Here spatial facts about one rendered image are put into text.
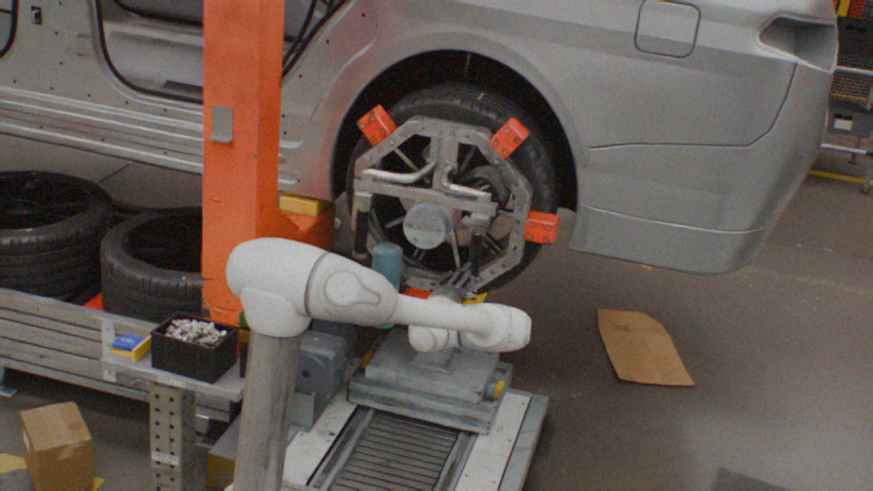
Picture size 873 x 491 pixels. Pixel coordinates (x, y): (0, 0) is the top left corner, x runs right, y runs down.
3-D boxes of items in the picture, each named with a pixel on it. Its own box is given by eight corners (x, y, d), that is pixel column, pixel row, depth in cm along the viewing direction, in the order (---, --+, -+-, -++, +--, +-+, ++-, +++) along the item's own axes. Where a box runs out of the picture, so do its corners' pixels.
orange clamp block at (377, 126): (398, 128, 311) (380, 103, 309) (390, 134, 304) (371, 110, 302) (381, 139, 314) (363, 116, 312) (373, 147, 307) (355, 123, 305)
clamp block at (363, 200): (379, 202, 299) (381, 184, 297) (369, 212, 291) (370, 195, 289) (363, 198, 300) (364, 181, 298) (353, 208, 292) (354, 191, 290)
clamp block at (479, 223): (492, 224, 292) (494, 207, 290) (485, 236, 284) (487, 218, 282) (475, 220, 293) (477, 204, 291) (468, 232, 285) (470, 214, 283)
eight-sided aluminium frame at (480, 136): (516, 301, 321) (541, 136, 299) (512, 310, 315) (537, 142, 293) (354, 266, 332) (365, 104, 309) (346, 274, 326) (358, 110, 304)
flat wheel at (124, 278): (302, 268, 396) (304, 211, 387) (283, 355, 336) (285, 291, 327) (129, 254, 391) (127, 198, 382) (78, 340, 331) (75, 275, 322)
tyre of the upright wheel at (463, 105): (604, 187, 326) (459, 37, 320) (594, 212, 305) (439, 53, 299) (465, 306, 356) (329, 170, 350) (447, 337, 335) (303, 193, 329)
